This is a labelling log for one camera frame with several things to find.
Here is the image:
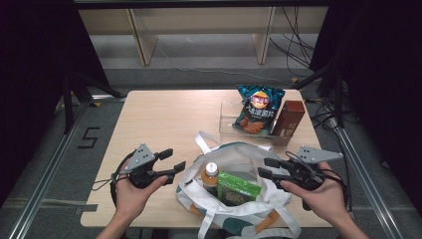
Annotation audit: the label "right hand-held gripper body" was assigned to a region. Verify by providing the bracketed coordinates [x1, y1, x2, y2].
[285, 144, 344, 192]

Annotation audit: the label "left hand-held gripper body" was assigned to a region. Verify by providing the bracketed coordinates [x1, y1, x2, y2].
[124, 142, 161, 190]

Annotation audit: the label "orange drink bottle white cap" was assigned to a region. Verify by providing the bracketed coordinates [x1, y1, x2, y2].
[200, 161, 221, 197]

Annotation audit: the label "green snack packet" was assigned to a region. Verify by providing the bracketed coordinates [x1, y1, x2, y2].
[217, 170, 263, 207]

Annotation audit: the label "brown carton box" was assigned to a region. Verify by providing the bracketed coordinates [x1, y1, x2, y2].
[271, 100, 307, 147]

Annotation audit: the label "white patterned tote bag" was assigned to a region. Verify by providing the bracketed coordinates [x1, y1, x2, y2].
[175, 130, 303, 239]

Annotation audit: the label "blue chip bag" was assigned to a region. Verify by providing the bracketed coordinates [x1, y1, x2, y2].
[232, 84, 287, 136]

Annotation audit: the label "clear plastic tray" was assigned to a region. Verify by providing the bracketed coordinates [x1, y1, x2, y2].
[218, 101, 295, 147]

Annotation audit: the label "person's right hand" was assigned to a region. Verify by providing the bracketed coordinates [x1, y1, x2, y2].
[280, 161, 348, 227]

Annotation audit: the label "person's left hand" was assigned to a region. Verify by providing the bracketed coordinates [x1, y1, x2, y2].
[113, 175, 169, 220]

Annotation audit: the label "grey floor tape strip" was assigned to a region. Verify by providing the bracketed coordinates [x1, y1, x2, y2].
[75, 203, 100, 214]

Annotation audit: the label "black tripod stand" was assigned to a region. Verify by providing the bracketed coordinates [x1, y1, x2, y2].
[61, 71, 126, 133]
[293, 63, 346, 128]

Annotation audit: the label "light wooden bench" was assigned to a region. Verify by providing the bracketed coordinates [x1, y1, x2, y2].
[79, 6, 329, 67]

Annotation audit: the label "dark curtain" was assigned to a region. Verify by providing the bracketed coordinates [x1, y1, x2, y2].
[0, 0, 111, 207]
[310, 0, 422, 217]

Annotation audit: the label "left hand-held gripper black cable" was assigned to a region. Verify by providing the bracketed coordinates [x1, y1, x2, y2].
[109, 150, 137, 207]

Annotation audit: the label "hand-held gripper black cable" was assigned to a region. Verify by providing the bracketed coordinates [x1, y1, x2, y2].
[326, 168, 352, 213]
[109, 150, 137, 207]

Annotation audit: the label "right hand-held gripper black cable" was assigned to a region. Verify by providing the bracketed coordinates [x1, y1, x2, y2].
[326, 168, 352, 213]

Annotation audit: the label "metal floor rail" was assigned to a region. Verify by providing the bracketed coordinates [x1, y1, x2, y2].
[331, 123, 407, 239]
[8, 99, 98, 239]

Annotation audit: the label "black floor cables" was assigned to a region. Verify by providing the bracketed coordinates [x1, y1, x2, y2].
[269, 6, 317, 78]

